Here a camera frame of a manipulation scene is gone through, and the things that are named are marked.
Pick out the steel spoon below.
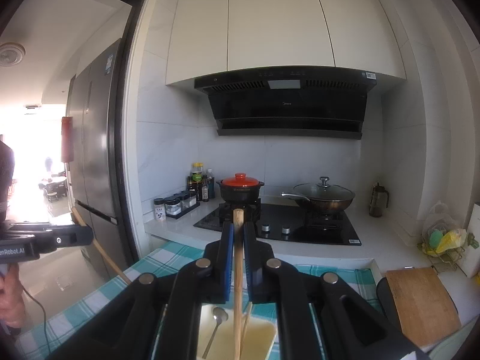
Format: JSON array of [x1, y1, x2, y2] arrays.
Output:
[[201, 305, 230, 360]]

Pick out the wooden chopstick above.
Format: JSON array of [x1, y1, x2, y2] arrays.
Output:
[[233, 208, 244, 360]]

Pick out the person left hand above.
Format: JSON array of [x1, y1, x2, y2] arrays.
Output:
[[0, 263, 26, 328]]

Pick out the cream plastic utensil holder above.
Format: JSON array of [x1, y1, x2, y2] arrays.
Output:
[[196, 302, 279, 360]]

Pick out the grey double door refrigerator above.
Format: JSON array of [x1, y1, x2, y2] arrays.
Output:
[[67, 41, 128, 270]]

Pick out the teal plaid tablecloth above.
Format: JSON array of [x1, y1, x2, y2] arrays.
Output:
[[16, 241, 382, 359]]

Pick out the black gas cooktop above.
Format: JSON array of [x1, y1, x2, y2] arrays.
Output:
[[193, 201, 363, 247]]

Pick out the wooden cutting board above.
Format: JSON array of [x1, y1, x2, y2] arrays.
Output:
[[385, 267, 461, 348]]

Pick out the white label spice jar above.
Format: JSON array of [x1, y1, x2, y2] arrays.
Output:
[[153, 197, 166, 222]]

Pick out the wok with glass lid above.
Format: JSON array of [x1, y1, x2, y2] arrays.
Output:
[[281, 176, 356, 215]]

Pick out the red fire extinguisher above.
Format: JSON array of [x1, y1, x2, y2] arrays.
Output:
[[61, 116, 73, 164]]

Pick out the dark glass french press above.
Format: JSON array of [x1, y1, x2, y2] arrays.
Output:
[[368, 183, 390, 218]]

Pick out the sauce bottles group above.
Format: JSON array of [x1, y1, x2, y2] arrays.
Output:
[[187, 162, 216, 202]]

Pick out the black clay pot orange lid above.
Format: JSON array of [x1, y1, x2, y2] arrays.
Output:
[[217, 173, 264, 204]]

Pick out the black range hood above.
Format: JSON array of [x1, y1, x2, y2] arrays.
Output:
[[194, 66, 377, 140]]

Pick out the white upper cabinets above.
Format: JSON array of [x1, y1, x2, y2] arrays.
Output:
[[166, 0, 405, 85]]

